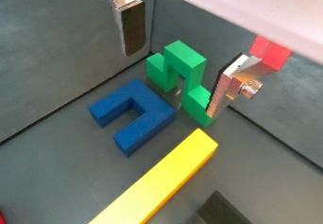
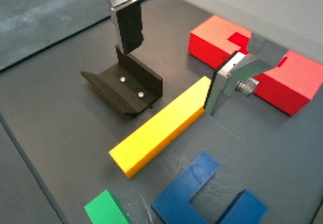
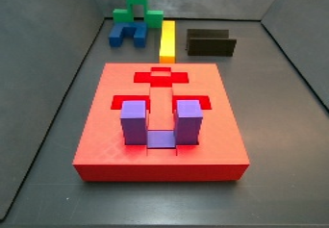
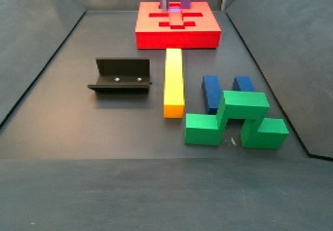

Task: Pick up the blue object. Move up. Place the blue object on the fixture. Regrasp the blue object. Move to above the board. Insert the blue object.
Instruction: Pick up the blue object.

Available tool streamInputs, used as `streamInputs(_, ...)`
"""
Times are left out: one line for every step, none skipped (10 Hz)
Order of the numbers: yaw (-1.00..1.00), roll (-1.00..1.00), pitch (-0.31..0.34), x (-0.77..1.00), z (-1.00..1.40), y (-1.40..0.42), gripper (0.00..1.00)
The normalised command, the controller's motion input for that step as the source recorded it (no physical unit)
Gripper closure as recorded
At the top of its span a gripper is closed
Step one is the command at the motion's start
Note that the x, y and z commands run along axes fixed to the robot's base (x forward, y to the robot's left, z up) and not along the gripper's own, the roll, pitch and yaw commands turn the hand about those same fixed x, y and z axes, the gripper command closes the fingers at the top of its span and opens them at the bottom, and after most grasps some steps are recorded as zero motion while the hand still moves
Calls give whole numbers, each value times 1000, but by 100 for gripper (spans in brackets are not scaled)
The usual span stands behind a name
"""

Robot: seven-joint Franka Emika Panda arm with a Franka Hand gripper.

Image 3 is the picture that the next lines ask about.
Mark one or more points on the purple U-shaped block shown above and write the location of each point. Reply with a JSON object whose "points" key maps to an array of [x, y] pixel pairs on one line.
{"points": [[184, 133]]}

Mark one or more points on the yellow long bar block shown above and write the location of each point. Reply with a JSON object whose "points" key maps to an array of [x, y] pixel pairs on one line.
{"points": [[167, 53]]}

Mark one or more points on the blue U-shaped block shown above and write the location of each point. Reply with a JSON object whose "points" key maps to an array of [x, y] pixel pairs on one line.
{"points": [[135, 30]]}

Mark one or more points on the green stepped block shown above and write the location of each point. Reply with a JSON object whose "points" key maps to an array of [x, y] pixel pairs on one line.
{"points": [[124, 15]]}

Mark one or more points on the red fixture base block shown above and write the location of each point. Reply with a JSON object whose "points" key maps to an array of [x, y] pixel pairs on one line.
{"points": [[105, 160]]}

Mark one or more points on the black angled fixture bracket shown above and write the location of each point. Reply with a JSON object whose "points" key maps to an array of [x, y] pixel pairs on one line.
{"points": [[208, 42]]}

